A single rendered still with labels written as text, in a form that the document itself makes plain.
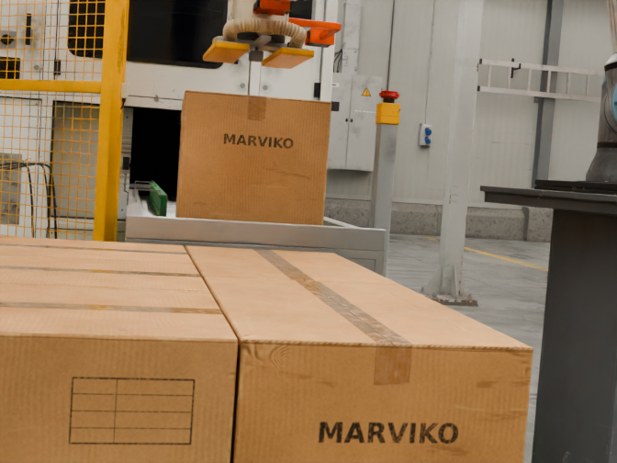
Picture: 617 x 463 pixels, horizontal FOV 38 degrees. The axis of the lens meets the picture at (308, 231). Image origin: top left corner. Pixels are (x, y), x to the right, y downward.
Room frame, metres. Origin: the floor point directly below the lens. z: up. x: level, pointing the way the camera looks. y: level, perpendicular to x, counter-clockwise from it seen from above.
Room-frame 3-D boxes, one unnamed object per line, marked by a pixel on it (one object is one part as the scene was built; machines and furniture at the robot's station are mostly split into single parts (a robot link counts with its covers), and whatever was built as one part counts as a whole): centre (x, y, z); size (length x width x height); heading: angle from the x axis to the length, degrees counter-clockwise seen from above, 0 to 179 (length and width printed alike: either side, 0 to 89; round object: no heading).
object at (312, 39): (3.07, 0.01, 1.21); 0.09 x 0.08 x 0.05; 103
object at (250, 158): (2.72, 0.21, 0.75); 0.60 x 0.40 x 0.40; 9
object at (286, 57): (2.74, 0.10, 1.11); 0.34 x 0.10 x 0.05; 13
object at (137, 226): (2.37, 0.13, 0.58); 0.70 x 0.03 x 0.06; 102
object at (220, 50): (2.70, 0.29, 1.11); 0.34 x 0.10 x 0.05; 13
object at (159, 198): (3.81, 0.70, 0.60); 1.60 x 0.10 x 0.09; 12
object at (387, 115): (3.03, -0.24, 0.50); 0.07 x 0.07 x 1.00; 12
